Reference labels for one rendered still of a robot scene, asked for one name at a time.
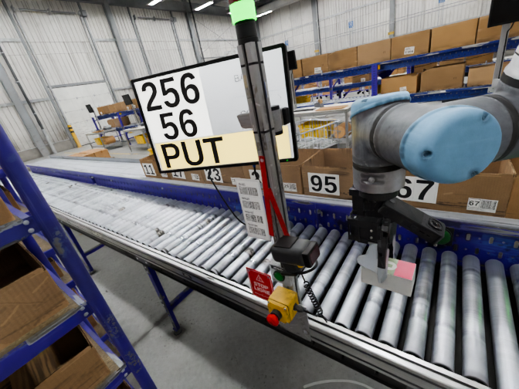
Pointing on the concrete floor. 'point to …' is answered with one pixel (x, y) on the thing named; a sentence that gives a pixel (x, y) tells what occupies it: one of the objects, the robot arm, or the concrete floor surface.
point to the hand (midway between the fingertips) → (388, 269)
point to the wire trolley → (320, 135)
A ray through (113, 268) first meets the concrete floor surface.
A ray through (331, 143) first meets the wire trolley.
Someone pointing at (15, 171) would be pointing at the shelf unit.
